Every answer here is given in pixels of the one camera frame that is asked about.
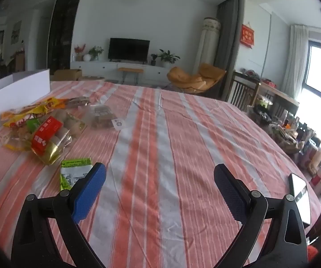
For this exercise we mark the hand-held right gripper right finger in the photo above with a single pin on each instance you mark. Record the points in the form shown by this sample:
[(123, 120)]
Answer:
[(230, 192)]

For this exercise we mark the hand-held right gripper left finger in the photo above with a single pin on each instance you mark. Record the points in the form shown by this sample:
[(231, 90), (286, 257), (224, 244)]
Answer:
[(89, 192)]

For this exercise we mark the green and white snack packet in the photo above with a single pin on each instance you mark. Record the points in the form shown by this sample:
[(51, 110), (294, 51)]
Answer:
[(71, 173)]

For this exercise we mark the yellow clear snack packet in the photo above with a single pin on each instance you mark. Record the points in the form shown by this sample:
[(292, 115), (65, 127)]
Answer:
[(15, 142)]

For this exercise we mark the white box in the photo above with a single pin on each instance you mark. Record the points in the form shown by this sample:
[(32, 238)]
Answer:
[(15, 89)]

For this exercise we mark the yellow red-label snack packet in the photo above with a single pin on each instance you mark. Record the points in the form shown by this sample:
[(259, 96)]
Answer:
[(37, 107)]

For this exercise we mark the red label egg pack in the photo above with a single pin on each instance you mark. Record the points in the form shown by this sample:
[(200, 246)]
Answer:
[(47, 131)]

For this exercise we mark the clear pack of round snacks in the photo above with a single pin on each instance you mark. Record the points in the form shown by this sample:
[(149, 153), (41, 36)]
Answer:
[(75, 125)]

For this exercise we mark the clear white-label brown snack packet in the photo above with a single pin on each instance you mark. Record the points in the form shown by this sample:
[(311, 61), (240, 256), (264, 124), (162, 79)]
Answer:
[(101, 117)]

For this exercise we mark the long clear brown snack packet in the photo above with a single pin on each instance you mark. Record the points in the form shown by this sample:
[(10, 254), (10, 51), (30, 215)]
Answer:
[(78, 101)]

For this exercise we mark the black smartphone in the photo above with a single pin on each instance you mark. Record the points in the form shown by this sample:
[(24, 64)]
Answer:
[(300, 195)]

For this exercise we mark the striped orange grey tablecloth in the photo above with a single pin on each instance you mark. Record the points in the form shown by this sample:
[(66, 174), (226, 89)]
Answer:
[(163, 145)]

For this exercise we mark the cluttered pile of goods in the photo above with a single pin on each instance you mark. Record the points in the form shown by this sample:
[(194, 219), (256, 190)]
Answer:
[(289, 134)]

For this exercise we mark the dark wooden chair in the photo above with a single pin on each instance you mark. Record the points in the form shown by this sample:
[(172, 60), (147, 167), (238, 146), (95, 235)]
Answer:
[(241, 89)]

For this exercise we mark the cardboard box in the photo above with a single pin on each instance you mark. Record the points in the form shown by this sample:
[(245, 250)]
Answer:
[(67, 75)]

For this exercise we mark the wooden side table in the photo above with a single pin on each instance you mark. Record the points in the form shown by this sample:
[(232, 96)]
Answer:
[(280, 93)]

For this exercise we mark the orange lounge chair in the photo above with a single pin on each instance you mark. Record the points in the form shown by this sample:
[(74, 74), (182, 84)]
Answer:
[(188, 79)]

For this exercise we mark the white television cabinet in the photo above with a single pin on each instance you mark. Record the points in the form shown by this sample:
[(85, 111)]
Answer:
[(101, 67)]

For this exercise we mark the wooden bench with metal legs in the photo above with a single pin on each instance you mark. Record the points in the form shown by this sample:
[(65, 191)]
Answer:
[(130, 70)]

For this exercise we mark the white round vase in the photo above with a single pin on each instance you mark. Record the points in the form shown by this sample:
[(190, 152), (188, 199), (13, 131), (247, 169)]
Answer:
[(86, 57)]

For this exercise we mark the red flower arrangement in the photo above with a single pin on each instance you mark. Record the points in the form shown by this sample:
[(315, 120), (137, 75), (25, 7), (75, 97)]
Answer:
[(79, 49)]

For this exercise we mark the tall dark cabinet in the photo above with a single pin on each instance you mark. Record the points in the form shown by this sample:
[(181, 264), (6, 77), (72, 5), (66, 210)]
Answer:
[(64, 33)]

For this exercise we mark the green flowering plant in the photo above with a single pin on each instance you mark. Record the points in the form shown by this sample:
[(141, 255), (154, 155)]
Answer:
[(96, 51)]

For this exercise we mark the white curtain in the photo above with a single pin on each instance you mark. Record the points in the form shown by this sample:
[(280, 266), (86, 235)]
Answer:
[(294, 61)]

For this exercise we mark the small potted plant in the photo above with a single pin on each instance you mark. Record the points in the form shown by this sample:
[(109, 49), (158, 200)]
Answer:
[(154, 59)]

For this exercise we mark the large leafy potted plant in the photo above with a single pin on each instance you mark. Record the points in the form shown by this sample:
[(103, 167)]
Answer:
[(168, 57)]

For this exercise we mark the black television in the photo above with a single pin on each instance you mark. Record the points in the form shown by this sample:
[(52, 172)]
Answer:
[(129, 48)]

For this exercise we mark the white standing air conditioner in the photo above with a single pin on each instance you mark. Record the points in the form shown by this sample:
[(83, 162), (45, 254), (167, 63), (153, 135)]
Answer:
[(208, 44)]

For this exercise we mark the grey curtain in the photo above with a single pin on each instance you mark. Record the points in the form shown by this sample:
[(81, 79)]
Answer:
[(227, 33)]

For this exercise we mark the framed wall picture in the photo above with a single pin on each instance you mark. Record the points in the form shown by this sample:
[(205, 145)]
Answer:
[(16, 32)]

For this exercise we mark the red wall hanging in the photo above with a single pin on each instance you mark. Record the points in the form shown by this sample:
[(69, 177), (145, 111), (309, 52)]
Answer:
[(247, 35)]

